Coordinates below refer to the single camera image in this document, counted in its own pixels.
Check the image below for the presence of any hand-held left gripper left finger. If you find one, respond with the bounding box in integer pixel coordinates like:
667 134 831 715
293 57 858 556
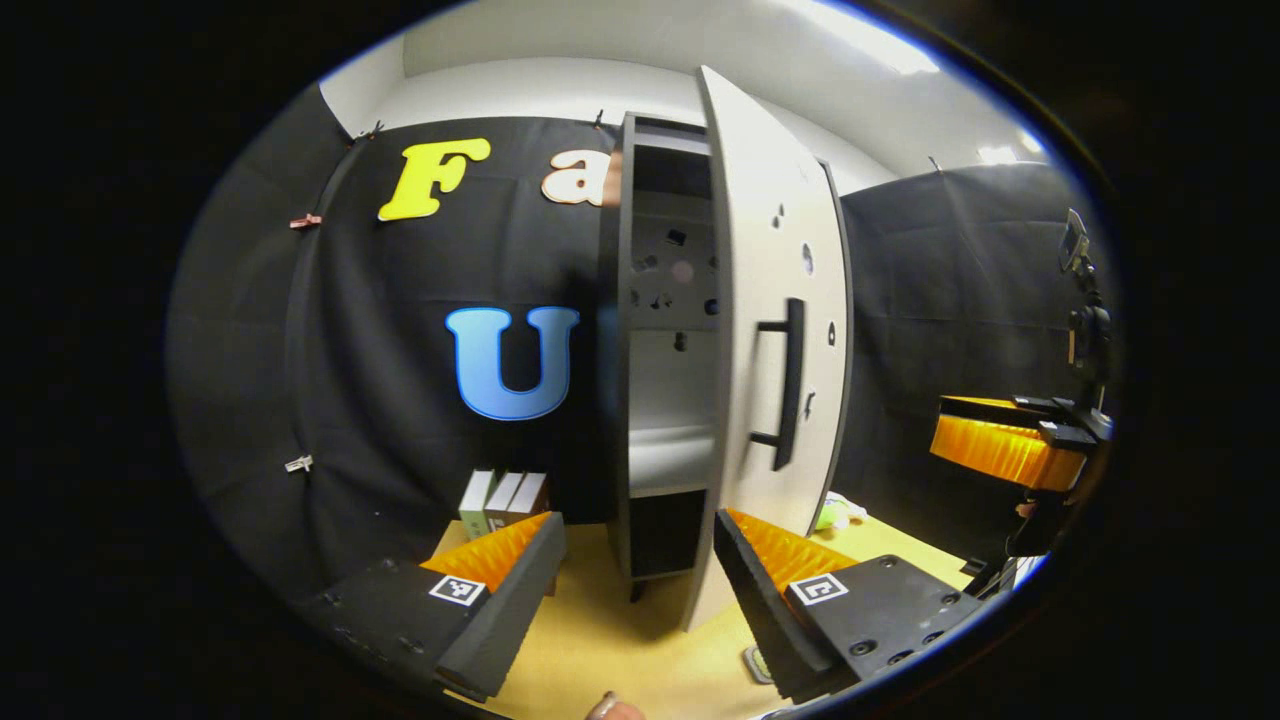
300 512 567 703

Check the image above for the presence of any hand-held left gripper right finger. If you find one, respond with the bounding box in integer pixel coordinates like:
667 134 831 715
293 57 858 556
712 508 986 704

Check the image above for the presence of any grey cabinet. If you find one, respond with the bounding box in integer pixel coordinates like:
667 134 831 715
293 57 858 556
600 110 851 606

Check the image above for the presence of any beige cabinet door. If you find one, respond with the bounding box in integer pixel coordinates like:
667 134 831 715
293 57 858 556
685 65 854 633

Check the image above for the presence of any white cabinet shelf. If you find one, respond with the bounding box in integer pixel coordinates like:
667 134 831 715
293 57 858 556
628 425 716 498

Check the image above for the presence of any white and green crumpled item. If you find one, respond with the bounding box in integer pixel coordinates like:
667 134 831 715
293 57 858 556
815 492 869 533

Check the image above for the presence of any small ceiling light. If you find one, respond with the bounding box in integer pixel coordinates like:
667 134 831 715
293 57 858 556
978 135 1047 167

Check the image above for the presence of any black backdrop cloth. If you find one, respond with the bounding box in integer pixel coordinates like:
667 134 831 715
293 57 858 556
165 85 1116 601

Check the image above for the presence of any black door handle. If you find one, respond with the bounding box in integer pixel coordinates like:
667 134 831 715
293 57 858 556
750 298 806 471

